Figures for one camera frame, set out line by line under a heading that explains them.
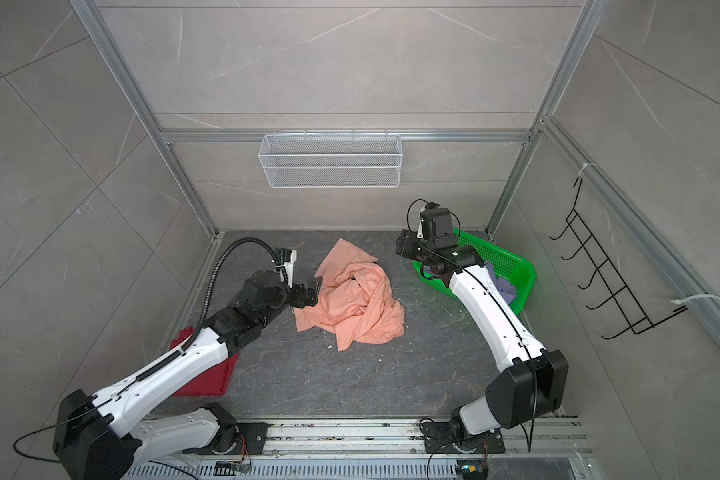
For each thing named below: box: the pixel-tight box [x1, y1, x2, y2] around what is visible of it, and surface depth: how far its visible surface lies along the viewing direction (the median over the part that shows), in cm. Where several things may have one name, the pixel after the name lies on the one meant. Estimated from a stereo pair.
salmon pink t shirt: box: [294, 238, 405, 352], surface depth 95 cm
